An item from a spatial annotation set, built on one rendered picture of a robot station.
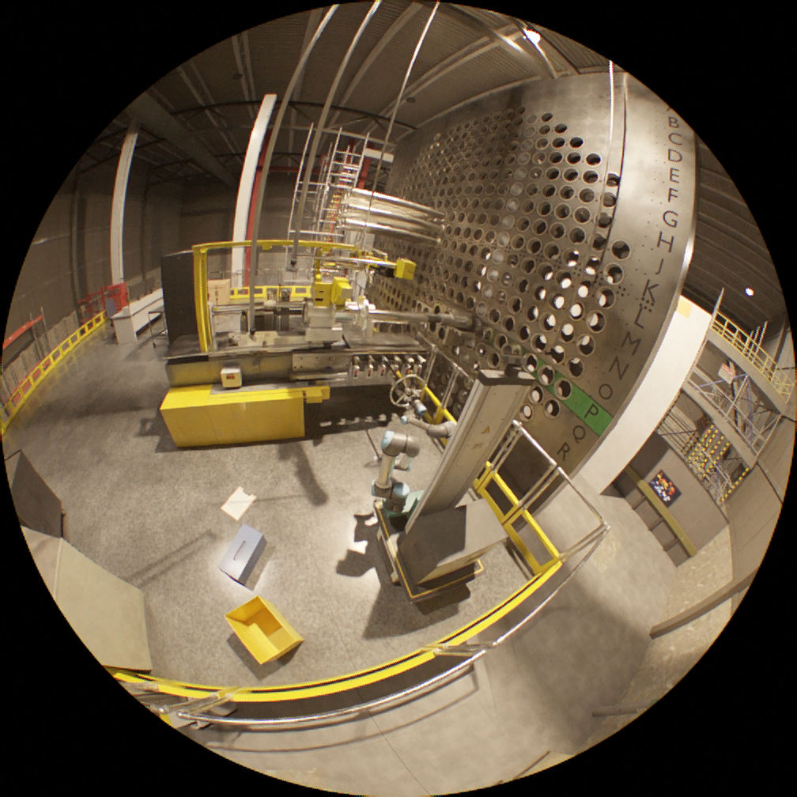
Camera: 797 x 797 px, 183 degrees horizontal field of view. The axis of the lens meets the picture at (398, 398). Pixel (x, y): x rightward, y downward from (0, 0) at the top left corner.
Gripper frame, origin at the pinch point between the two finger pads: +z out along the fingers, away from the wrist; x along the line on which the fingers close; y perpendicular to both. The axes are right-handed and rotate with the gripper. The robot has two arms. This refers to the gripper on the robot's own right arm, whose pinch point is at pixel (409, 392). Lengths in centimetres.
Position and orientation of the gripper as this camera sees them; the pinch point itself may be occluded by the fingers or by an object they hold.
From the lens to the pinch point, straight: 249.3
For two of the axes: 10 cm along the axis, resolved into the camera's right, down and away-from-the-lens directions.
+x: 8.9, -4.3, 1.5
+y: 2.1, 6.9, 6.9
